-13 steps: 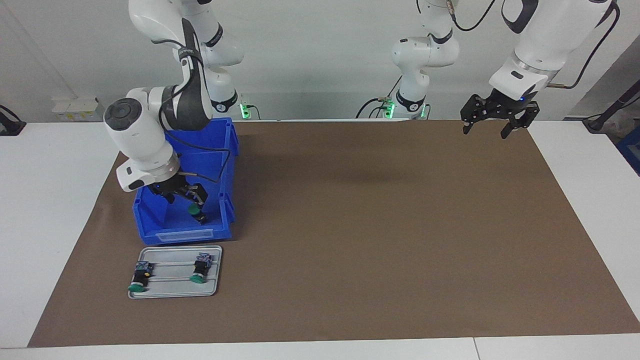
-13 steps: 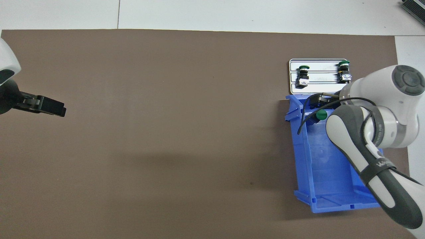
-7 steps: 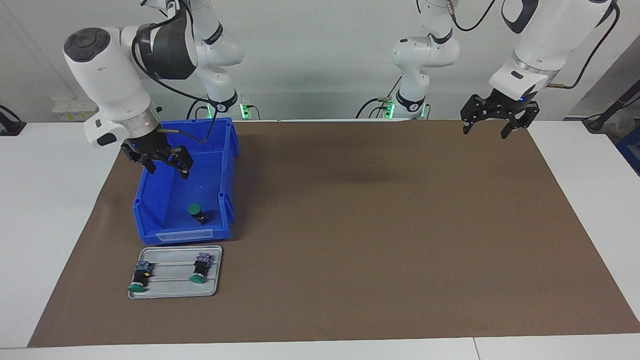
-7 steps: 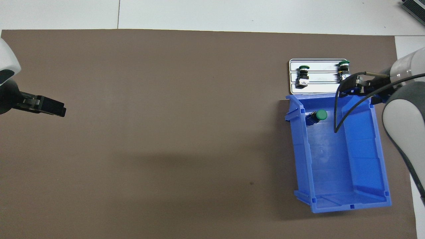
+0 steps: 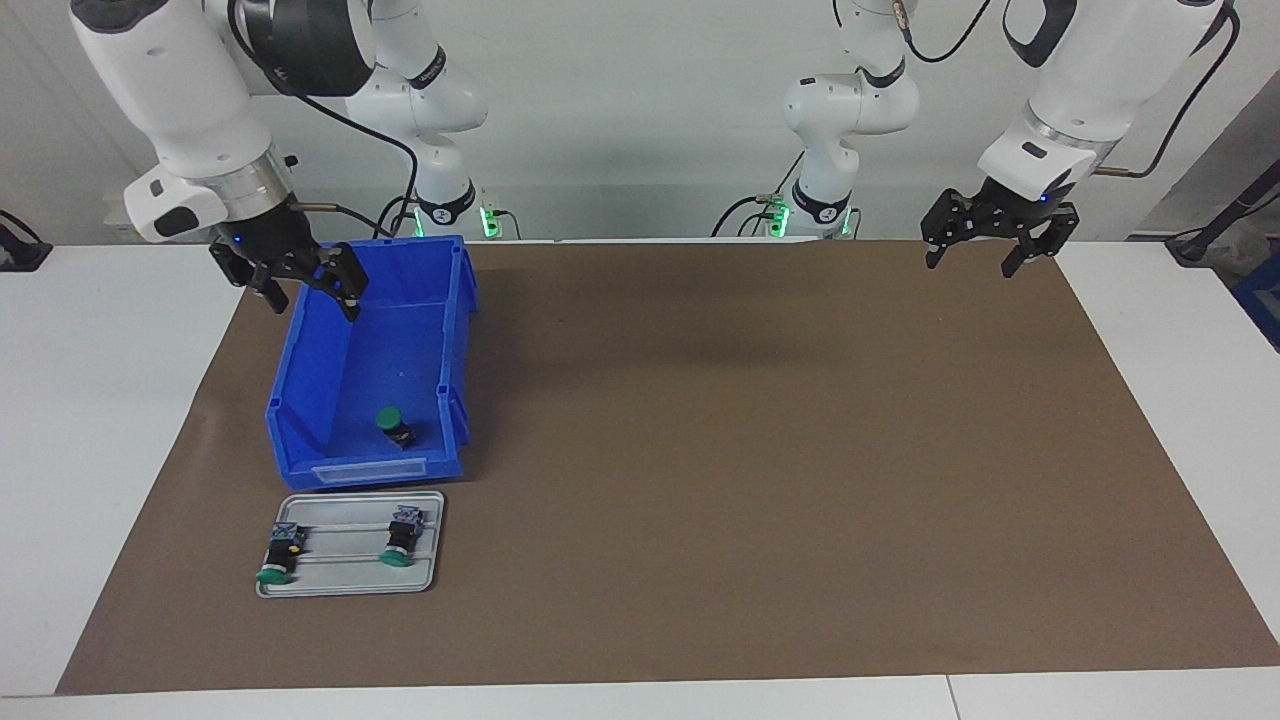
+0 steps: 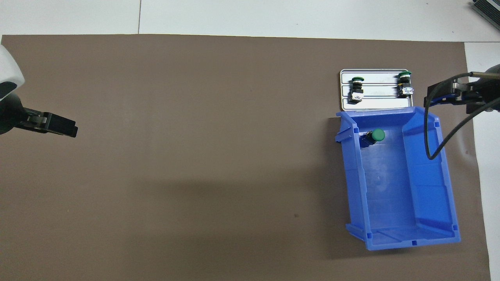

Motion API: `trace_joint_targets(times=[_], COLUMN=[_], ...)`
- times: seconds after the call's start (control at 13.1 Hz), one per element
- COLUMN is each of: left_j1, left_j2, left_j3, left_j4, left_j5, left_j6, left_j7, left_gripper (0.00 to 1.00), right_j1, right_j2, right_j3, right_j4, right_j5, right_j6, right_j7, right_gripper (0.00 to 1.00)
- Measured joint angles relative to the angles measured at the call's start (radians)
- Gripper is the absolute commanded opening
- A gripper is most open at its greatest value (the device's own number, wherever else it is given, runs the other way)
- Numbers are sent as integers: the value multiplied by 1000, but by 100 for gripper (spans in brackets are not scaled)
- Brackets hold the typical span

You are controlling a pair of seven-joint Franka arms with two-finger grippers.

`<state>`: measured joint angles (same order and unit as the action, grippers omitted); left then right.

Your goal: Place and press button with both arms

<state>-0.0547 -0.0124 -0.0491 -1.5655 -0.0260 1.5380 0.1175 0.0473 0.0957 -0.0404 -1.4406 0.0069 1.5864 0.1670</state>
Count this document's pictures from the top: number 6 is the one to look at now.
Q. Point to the brown paper table mat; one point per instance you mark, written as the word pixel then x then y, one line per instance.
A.
pixel 195 156

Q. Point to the grey ribbed metal device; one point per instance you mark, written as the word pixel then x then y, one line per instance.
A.
pixel 488 9

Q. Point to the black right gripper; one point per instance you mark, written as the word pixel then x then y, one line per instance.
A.
pixel 484 91

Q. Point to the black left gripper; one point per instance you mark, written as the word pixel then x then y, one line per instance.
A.
pixel 8 115

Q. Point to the blue plastic storage bin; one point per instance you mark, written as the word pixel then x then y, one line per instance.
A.
pixel 394 187

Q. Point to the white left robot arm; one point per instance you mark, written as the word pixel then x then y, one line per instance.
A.
pixel 7 64

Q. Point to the green push button switch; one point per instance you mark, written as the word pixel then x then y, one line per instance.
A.
pixel 405 85
pixel 377 135
pixel 356 90

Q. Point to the silver metal tray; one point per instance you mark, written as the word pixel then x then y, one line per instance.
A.
pixel 381 93

